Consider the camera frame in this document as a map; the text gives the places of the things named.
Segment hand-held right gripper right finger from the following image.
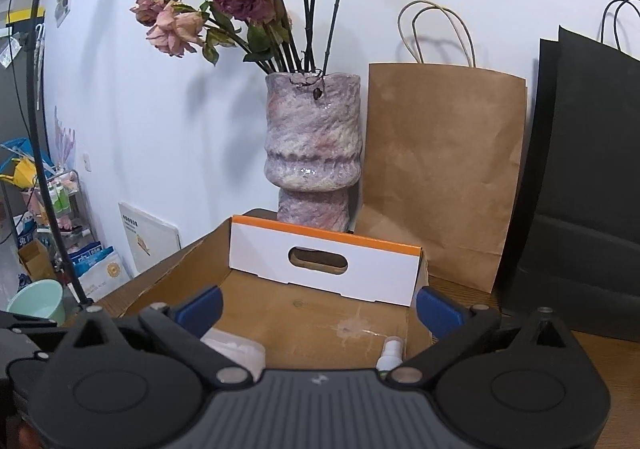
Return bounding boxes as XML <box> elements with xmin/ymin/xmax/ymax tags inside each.
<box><xmin>384</xmin><ymin>286</ymin><xmax>596</xmax><ymax>386</ymax></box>

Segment translucent white plastic container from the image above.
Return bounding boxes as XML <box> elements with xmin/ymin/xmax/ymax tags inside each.
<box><xmin>200</xmin><ymin>328</ymin><xmax>266</xmax><ymax>379</ymax></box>

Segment blue plastic basket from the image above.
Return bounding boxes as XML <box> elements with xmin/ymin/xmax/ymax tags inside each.
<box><xmin>0</xmin><ymin>137</ymin><xmax>54</xmax><ymax>170</ymax></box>

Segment black stand pole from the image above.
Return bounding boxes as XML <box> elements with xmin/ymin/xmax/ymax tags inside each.
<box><xmin>27</xmin><ymin>0</ymin><xmax>96</xmax><ymax>308</ymax></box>

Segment yellow plastic item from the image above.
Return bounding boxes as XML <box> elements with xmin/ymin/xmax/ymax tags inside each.
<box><xmin>9</xmin><ymin>156</ymin><xmax>39</xmax><ymax>190</ymax></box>

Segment small spray bottle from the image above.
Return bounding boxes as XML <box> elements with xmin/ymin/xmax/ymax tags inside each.
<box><xmin>376</xmin><ymin>336</ymin><xmax>404</xmax><ymax>374</ymax></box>

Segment small cardboard carton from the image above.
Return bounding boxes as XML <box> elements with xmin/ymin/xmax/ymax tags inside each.
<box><xmin>18</xmin><ymin>238</ymin><xmax>59</xmax><ymax>283</ymax></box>

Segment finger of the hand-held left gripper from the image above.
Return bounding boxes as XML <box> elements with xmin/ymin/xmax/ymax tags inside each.
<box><xmin>7</xmin><ymin>350</ymin><xmax>53</xmax><ymax>380</ymax></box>
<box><xmin>0</xmin><ymin>310</ymin><xmax>60</xmax><ymax>331</ymax></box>

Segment pink mottled ceramic vase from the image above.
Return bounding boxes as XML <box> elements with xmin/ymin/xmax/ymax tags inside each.
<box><xmin>264</xmin><ymin>71</ymin><xmax>363</xmax><ymax>234</ymax></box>

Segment person's left hand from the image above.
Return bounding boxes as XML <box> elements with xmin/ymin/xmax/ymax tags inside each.
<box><xmin>10</xmin><ymin>416</ymin><xmax>43</xmax><ymax>449</ymax></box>

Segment grey refrigerator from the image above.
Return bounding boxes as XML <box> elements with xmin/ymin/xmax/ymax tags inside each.
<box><xmin>0</xmin><ymin>26</ymin><xmax>32</xmax><ymax>152</ymax></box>

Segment brown paper bag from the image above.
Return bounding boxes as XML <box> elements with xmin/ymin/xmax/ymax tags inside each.
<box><xmin>353</xmin><ymin>0</ymin><xmax>528</xmax><ymax>294</ymax></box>

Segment cardboard box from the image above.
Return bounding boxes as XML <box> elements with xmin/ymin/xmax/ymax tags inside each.
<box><xmin>92</xmin><ymin>214</ymin><xmax>434</xmax><ymax>373</ymax></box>

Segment black paper bag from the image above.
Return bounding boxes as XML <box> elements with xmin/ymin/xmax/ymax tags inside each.
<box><xmin>499</xmin><ymin>0</ymin><xmax>640</xmax><ymax>343</ymax></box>

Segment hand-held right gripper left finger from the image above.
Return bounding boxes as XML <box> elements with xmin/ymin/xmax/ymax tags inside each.
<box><xmin>47</xmin><ymin>285</ymin><xmax>255</xmax><ymax>389</ymax></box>

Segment metal storage cart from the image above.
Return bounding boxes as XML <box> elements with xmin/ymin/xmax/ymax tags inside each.
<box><xmin>20</xmin><ymin>168</ymin><xmax>84</xmax><ymax>236</ymax></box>

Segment white and blue bag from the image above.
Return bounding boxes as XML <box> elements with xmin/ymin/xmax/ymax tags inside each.
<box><xmin>67</xmin><ymin>241</ymin><xmax>132</xmax><ymax>300</ymax></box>

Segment floral wall sticker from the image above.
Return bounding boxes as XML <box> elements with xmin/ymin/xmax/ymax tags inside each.
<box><xmin>52</xmin><ymin>106</ymin><xmax>77</xmax><ymax>170</ymax></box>

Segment mint green bowl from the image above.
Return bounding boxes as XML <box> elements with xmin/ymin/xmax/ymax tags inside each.
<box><xmin>6</xmin><ymin>278</ymin><xmax>67</xmax><ymax>328</ymax></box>

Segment white flat panel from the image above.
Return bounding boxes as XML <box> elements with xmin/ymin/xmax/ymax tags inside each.
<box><xmin>118</xmin><ymin>201</ymin><xmax>181</xmax><ymax>275</ymax></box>

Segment green bottles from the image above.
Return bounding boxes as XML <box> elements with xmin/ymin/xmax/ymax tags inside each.
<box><xmin>49</xmin><ymin>183</ymin><xmax>71</xmax><ymax>216</ymax></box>

